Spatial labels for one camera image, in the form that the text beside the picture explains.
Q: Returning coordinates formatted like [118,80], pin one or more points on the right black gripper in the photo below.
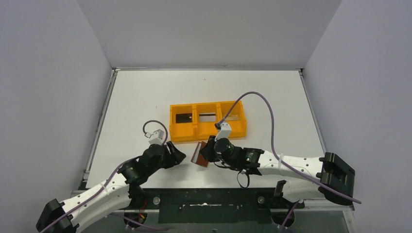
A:
[208,151]

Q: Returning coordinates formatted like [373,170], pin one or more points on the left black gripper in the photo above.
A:
[170,154]

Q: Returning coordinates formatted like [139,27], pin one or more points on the brown leather card holder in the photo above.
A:
[197,157]

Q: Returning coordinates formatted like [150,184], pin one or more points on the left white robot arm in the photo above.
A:
[121,188]

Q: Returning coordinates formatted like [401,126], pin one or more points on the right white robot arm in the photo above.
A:
[328,177]

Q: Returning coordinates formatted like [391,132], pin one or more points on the white magnetic stripe card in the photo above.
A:
[207,117]

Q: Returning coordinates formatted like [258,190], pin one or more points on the black VIP card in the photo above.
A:
[183,118]

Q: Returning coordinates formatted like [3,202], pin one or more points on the middle yellow bin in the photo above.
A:
[206,129]

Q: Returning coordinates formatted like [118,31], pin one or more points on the yellow bin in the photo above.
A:
[183,132]
[206,129]
[239,128]

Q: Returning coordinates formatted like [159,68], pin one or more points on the left yellow bin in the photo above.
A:
[183,132]

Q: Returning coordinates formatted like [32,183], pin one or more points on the right yellow bin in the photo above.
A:
[239,128]

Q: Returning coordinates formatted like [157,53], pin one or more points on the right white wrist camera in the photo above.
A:
[224,130]

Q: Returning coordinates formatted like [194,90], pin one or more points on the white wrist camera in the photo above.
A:
[224,130]
[157,137]

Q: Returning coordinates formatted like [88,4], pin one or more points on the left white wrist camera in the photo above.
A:
[157,137]

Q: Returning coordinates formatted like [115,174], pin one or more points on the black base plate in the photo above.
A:
[218,205]

